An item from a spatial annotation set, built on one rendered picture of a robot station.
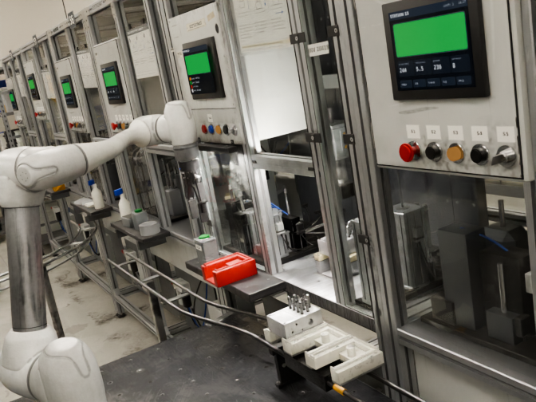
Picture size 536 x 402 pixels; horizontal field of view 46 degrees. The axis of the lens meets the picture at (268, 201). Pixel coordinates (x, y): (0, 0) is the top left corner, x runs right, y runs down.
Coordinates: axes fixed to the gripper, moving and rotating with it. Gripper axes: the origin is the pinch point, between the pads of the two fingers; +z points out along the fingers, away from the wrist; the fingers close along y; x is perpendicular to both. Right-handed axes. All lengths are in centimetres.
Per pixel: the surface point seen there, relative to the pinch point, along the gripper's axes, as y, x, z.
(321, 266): -44, -21, 18
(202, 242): -4.2, 2.5, 10.1
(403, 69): -111, -7, -45
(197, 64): -8, -7, -53
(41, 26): 704, -106, -135
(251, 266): -22.7, -6.3, 18.2
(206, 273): -13.0, 6.8, 18.8
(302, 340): -73, 6, 24
